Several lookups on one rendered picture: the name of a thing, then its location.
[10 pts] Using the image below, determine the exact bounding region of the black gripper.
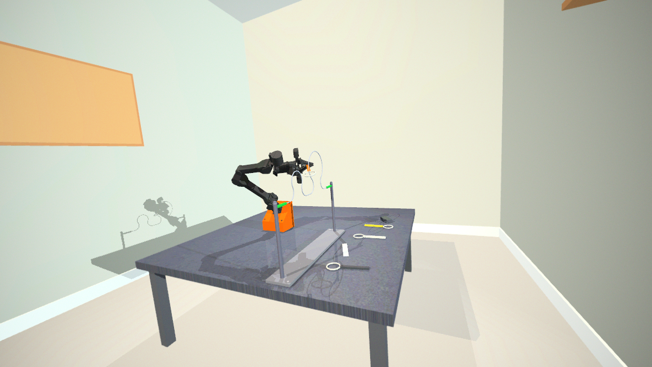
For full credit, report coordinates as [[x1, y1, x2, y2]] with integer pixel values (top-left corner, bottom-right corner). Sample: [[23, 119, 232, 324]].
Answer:
[[284, 148, 314, 184]]

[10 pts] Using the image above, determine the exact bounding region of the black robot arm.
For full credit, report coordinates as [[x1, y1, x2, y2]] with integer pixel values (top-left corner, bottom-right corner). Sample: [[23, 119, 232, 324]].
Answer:
[[231, 150, 299, 214]]

